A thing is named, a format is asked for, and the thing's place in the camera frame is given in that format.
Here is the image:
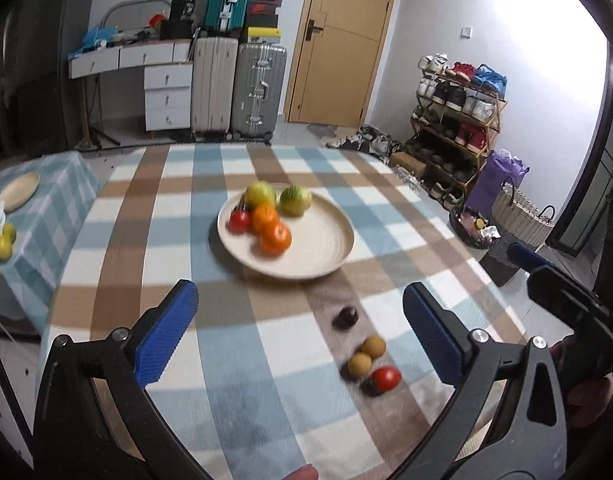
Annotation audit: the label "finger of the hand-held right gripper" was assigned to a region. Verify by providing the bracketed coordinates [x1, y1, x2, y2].
[527, 264, 603, 333]
[507, 242, 553, 275]

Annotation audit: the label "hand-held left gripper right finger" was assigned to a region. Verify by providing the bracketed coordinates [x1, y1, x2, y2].
[387, 282, 570, 480]

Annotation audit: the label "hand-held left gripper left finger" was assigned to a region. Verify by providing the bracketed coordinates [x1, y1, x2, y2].
[32, 279, 212, 480]

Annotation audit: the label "red tomato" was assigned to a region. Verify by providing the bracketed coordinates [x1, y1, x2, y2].
[372, 366, 403, 394]
[227, 208, 252, 234]

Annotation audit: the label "orange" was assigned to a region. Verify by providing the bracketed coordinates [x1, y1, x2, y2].
[258, 222, 292, 255]
[251, 204, 281, 234]

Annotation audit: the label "large cream plate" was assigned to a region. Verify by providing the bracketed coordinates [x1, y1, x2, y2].
[216, 188, 356, 280]

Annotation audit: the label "yellow citrus fruit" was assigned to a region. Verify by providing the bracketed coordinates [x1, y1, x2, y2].
[244, 181, 278, 209]

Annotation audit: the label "green striped citrus fruit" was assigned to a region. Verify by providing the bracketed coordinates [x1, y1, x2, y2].
[278, 185, 314, 217]

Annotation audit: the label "person's right hand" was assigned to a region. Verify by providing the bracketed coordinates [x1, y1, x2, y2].
[551, 339, 613, 429]

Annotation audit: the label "person's left hand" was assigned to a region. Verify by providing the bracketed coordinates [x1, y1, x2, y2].
[278, 463, 319, 480]

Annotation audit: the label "white woven basket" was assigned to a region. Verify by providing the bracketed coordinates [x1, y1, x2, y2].
[479, 182, 556, 289]

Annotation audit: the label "brown longan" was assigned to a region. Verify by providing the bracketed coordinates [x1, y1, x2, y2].
[347, 352, 373, 377]
[361, 335, 387, 360]

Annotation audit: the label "black basket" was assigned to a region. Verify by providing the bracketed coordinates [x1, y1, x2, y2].
[449, 204, 503, 251]

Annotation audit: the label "purple bag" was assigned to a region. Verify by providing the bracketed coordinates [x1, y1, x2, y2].
[468, 148, 531, 217]

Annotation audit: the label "metal shoe rack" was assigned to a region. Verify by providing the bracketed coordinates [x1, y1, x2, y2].
[403, 71, 508, 212]

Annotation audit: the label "brown cardboard box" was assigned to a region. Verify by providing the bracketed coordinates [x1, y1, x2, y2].
[389, 151, 428, 181]

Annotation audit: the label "blue checked side cloth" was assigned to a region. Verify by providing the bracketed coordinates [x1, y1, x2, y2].
[0, 152, 100, 337]

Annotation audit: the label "rows of shoes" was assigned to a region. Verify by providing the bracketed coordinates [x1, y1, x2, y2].
[405, 52, 508, 211]

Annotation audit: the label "pile of loose shoes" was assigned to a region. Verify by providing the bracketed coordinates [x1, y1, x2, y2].
[319, 124, 403, 157]

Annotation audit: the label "small cream plate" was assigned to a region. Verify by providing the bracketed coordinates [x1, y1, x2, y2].
[3, 171, 41, 213]

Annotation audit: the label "white desk with drawers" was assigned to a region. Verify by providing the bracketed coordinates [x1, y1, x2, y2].
[67, 39, 195, 134]

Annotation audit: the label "beige suitcase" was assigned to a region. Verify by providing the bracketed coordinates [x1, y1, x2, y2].
[191, 36, 239, 142]

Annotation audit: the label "silver suitcase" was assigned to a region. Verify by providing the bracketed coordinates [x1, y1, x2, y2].
[230, 42, 288, 143]

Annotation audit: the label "wooden door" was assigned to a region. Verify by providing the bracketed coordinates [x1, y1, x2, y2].
[284, 0, 403, 127]

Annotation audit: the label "grey refrigerator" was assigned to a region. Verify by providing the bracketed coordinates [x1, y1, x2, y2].
[10, 0, 96, 152]

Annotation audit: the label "black bag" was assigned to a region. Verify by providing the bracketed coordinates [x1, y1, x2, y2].
[159, 19, 195, 40]

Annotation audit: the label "blue plastic bag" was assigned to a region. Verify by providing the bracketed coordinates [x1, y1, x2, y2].
[81, 24, 118, 49]

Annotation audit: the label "black printed box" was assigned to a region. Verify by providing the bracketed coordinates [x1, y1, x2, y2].
[169, 0, 196, 22]

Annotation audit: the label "plain black box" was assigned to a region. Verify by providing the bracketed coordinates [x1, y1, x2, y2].
[243, 13, 279, 30]

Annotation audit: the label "curved metal frame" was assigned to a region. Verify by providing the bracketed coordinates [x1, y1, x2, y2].
[101, 0, 170, 29]

